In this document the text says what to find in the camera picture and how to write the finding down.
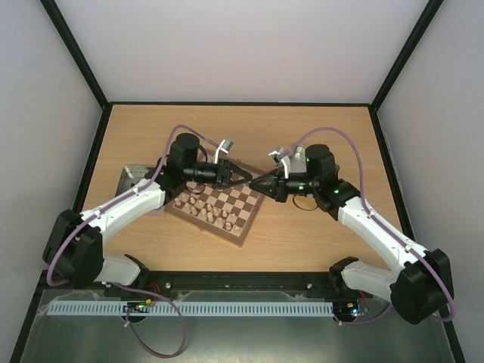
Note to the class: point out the light blue cable duct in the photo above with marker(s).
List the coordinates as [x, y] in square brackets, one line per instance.
[193, 309]

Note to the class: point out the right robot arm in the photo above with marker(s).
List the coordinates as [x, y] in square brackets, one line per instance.
[417, 282]

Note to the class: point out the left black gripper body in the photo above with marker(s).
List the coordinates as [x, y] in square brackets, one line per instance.
[222, 172]

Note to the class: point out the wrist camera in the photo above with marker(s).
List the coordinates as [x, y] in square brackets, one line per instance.
[223, 148]
[281, 157]

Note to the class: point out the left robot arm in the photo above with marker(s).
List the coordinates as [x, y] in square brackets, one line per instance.
[75, 249]

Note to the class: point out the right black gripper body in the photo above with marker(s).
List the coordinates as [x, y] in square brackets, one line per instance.
[280, 187]

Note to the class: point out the wooden chess board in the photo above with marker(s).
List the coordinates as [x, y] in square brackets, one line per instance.
[241, 200]

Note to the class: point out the pink tin tray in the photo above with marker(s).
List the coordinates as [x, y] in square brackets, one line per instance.
[132, 177]

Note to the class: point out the black aluminium frame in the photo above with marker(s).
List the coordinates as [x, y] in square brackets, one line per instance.
[425, 19]

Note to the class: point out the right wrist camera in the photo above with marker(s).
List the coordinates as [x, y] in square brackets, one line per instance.
[281, 157]

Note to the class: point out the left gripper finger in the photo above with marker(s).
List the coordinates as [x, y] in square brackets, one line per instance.
[240, 181]
[239, 173]

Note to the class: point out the gold tin tray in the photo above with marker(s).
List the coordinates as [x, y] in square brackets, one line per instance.
[300, 155]

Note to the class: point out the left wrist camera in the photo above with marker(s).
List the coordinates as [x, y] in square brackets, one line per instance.
[223, 148]

